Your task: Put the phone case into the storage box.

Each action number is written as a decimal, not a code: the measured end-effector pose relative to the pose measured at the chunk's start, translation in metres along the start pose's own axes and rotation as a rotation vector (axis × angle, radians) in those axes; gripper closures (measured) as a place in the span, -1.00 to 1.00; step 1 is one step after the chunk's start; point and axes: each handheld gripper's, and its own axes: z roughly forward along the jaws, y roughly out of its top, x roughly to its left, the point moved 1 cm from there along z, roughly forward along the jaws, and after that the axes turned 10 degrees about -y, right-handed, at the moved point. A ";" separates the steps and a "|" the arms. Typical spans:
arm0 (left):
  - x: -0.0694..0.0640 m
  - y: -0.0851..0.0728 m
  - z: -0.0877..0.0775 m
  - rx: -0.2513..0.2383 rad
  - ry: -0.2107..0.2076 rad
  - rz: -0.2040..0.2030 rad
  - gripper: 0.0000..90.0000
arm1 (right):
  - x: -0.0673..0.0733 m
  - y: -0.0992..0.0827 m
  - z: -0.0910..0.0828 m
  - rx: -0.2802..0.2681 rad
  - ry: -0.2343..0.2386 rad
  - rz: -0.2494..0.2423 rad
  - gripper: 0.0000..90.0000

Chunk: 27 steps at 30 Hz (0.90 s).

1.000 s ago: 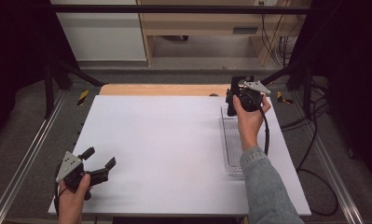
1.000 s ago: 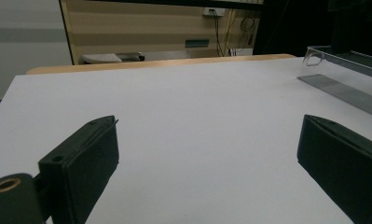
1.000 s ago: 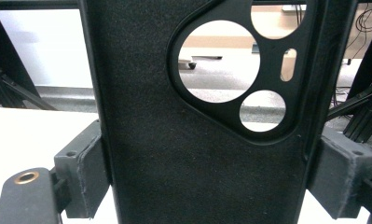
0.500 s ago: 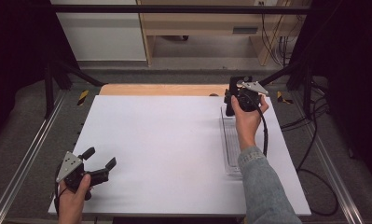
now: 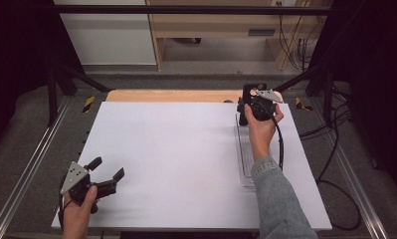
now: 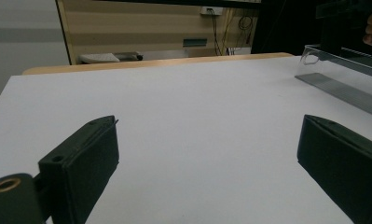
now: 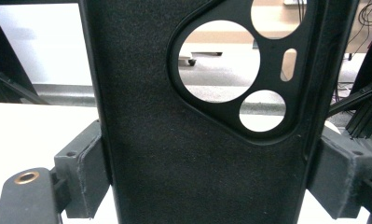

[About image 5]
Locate person's right hand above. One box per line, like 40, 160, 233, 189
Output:
245, 104, 285, 162

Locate clear plastic box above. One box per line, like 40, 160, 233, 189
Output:
234, 112, 276, 191

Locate black floor cables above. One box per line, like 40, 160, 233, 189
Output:
298, 83, 353, 140

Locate hanging black cables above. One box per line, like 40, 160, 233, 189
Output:
276, 2, 320, 73

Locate wooden desk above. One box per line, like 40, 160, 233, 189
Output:
145, 0, 333, 72

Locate grey desk label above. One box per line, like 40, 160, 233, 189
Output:
248, 28, 277, 37

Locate right hand-held gripper cable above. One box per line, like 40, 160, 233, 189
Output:
259, 99, 363, 232

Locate left hand-held gripper cable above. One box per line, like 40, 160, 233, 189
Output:
58, 195, 73, 231

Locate black curtain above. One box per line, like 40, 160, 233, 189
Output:
308, 0, 397, 202
0, 0, 85, 160

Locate black metal stand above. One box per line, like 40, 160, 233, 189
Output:
269, 63, 335, 127
46, 63, 111, 127

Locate person's left hand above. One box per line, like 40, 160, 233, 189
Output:
62, 184, 99, 232

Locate wooden table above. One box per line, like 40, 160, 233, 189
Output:
105, 89, 285, 104

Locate hand-held gripper cable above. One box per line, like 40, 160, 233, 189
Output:
259, 99, 363, 232
58, 195, 73, 231

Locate aluminium rail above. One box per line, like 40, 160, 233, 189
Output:
309, 96, 390, 239
0, 96, 74, 239

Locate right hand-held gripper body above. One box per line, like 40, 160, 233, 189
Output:
241, 83, 284, 122

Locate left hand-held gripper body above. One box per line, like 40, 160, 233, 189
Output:
60, 161, 118, 214

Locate white cabinet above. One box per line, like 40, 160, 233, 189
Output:
53, 0, 157, 67

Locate white board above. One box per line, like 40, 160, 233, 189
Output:
51, 101, 333, 232

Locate black frame crossbar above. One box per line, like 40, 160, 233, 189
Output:
53, 4, 333, 16

